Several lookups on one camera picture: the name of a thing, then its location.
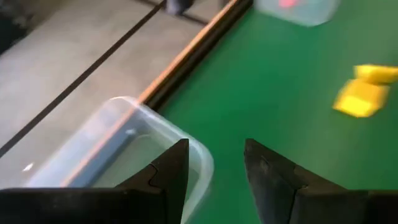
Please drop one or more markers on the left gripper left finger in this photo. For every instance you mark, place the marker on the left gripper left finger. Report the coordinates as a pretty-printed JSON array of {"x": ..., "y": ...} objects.
[{"x": 161, "y": 193}]

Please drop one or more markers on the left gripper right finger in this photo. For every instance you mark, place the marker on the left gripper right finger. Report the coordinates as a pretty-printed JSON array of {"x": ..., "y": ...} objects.
[{"x": 280, "y": 193}]

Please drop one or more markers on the yellow cube block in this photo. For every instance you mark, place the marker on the yellow cube block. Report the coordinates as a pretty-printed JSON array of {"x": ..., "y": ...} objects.
[{"x": 357, "y": 102}]

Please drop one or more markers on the clear plastic bin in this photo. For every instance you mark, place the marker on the clear plastic bin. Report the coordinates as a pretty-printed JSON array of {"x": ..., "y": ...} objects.
[
  {"x": 124, "y": 124},
  {"x": 308, "y": 14}
]

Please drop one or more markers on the green table mat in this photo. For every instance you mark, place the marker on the green table mat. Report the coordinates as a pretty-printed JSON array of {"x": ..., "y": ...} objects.
[{"x": 264, "y": 77}]

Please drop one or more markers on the yellow wedge block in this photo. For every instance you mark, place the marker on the yellow wedge block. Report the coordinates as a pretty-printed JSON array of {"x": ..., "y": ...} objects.
[{"x": 376, "y": 74}]

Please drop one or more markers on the black table frame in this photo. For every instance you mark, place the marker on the black table frame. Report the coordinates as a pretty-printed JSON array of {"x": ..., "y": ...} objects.
[{"x": 199, "y": 53}]

